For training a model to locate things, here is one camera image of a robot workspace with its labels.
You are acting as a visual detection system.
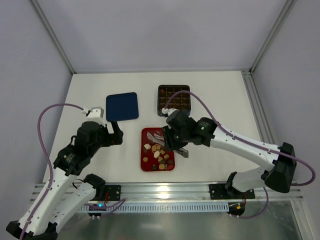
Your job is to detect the metal tongs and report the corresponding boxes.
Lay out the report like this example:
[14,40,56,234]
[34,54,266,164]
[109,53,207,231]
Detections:
[146,131,189,158]

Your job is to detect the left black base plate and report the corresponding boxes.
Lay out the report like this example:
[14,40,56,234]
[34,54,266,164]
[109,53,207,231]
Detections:
[98,184,122,202]

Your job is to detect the dark round chocolate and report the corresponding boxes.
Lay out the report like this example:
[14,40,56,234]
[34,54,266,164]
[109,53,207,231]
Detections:
[151,164,158,171]

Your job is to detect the red lacquer tray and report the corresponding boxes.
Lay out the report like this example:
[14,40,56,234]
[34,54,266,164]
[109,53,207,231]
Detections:
[140,127,176,172]

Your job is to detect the white oval chocolate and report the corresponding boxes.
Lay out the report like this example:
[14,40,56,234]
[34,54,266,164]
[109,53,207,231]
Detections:
[153,150,161,159]

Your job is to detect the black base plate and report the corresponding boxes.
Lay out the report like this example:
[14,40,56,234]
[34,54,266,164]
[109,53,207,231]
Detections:
[208,183,256,200]
[98,184,122,202]

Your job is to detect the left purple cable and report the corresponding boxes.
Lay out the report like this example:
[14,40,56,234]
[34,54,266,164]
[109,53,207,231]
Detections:
[19,103,87,240]

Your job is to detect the right aluminium frame post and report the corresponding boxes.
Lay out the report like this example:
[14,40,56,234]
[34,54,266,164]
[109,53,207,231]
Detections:
[249,0,297,75]

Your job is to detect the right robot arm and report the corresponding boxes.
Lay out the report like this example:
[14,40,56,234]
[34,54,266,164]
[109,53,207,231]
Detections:
[162,108,297,199]

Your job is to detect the left aluminium frame post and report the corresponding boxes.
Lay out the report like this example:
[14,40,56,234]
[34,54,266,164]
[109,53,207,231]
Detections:
[28,0,76,75]

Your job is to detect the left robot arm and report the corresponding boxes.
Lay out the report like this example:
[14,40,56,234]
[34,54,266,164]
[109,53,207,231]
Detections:
[6,121,124,240]

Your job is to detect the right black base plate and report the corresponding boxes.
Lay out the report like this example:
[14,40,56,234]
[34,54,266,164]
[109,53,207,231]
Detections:
[208,183,256,200]

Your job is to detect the white square chocolate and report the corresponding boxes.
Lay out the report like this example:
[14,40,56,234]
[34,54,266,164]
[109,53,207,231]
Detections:
[144,143,151,150]

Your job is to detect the white cable duct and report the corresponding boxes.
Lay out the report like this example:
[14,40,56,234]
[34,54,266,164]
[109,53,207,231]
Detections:
[78,202,229,214]

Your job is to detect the aluminium frame post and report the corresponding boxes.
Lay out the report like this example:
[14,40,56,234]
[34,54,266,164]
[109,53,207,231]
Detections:
[28,0,76,75]
[249,0,297,75]

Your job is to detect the aluminium front rail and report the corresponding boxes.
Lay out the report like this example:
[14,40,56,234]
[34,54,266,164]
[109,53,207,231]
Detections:
[30,182,303,203]

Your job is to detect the gold ring cookie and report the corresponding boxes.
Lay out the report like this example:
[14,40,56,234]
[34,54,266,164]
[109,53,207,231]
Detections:
[151,144,162,153]

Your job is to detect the blue tin lid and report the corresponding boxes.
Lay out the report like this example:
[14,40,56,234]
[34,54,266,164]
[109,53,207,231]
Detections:
[105,92,139,122]

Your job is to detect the blue chocolate tin box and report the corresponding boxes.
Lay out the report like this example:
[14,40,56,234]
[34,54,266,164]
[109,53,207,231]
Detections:
[157,84,191,117]

